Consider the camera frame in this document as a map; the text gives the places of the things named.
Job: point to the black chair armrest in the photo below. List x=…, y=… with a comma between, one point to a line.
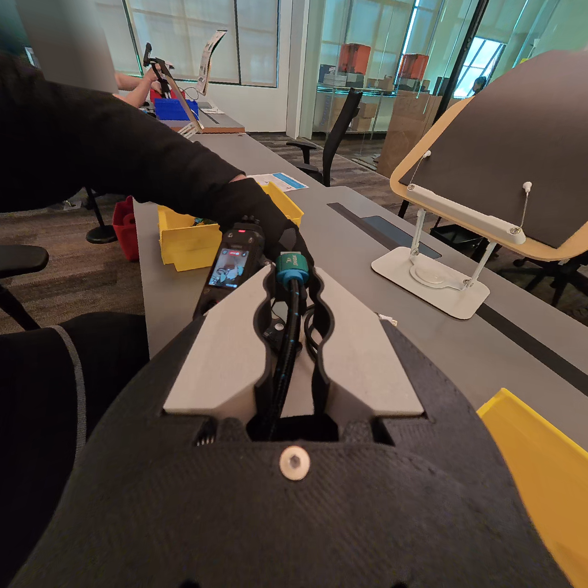
x=23, y=259

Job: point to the orange resin printer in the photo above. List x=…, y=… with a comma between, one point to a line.
x=413, y=66
x=354, y=57

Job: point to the person's left hand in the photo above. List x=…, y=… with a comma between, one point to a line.
x=257, y=202

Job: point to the large cardboard box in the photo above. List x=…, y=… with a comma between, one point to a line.
x=404, y=133

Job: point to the black mesh office chair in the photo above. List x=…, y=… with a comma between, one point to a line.
x=340, y=133

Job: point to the teal desk hatch cover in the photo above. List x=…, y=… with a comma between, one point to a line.
x=381, y=227

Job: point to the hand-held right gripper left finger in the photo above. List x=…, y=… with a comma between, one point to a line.
x=220, y=363

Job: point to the yellow plastic bin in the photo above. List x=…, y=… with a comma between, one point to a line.
x=551, y=482
x=188, y=248

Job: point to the white stand with wooden board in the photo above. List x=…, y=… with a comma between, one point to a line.
x=505, y=160

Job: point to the blue plastic bin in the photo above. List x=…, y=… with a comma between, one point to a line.
x=177, y=110

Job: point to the black hdmi switch box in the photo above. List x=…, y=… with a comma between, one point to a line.
x=275, y=333

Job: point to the black vertical pole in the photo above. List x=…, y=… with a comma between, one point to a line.
x=458, y=69

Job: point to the printed paper strip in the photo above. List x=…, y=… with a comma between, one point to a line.
x=209, y=64

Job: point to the black floor stand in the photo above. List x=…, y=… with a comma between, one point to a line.
x=101, y=234

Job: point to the white blue paper sheet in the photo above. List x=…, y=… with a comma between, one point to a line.
x=285, y=180

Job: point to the red storage bin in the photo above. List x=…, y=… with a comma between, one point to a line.
x=126, y=229

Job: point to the wooden side desk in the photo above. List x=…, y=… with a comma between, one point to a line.
x=225, y=124

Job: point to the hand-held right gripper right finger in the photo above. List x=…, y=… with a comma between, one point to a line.
x=363, y=367

